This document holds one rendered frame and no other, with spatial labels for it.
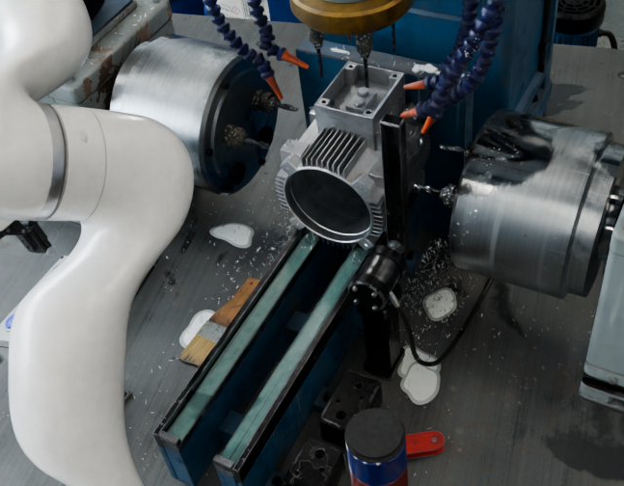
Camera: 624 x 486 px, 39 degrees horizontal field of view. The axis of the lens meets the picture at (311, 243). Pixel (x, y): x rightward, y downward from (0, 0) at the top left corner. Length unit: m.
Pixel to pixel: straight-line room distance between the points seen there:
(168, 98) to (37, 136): 0.73
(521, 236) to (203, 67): 0.58
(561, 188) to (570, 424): 0.38
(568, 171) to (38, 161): 0.73
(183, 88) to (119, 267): 0.70
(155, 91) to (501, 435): 0.77
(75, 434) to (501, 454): 0.74
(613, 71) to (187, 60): 0.96
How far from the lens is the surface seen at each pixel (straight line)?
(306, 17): 1.23
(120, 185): 0.76
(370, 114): 1.33
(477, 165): 1.23
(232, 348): 1.34
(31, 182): 0.73
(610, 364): 1.34
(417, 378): 1.41
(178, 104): 1.43
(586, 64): 2.02
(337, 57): 1.45
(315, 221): 1.44
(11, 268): 1.75
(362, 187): 1.30
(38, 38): 0.79
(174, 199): 0.78
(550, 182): 1.21
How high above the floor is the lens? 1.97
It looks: 47 degrees down
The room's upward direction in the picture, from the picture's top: 9 degrees counter-clockwise
